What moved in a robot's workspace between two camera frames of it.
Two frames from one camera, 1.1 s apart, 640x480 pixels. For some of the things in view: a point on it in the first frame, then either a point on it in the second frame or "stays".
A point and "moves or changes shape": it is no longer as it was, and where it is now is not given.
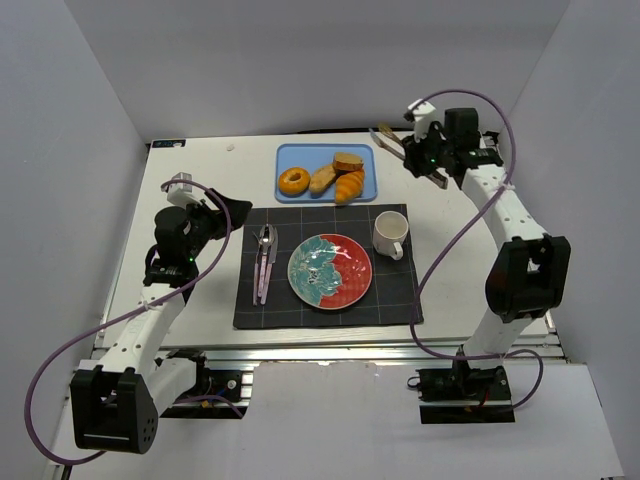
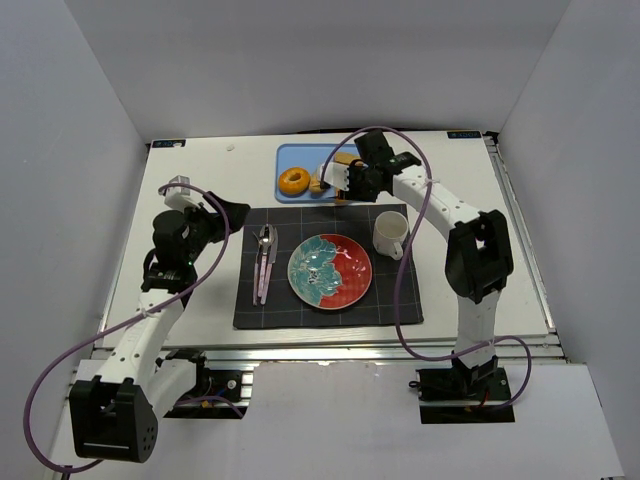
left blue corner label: (169, 143) stays
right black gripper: (415, 154) -> (357, 182)
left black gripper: (214, 216) stays
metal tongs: (434, 176) moves or changes shape
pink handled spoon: (266, 236) stays
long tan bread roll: (320, 178) stays
